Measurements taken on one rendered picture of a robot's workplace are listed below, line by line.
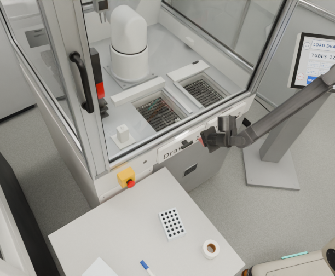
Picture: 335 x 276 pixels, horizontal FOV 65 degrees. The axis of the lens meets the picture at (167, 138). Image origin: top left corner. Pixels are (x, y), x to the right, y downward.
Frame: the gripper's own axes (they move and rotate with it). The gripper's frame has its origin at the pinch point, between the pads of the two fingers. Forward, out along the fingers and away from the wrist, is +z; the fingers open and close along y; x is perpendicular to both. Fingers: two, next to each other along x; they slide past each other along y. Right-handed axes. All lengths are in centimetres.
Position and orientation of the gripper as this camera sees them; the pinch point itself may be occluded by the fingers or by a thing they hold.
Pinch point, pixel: (200, 138)
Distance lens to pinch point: 121.8
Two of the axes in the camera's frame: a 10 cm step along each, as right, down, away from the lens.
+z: -4.9, -0.3, 8.7
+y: -3.5, -9.1, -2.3
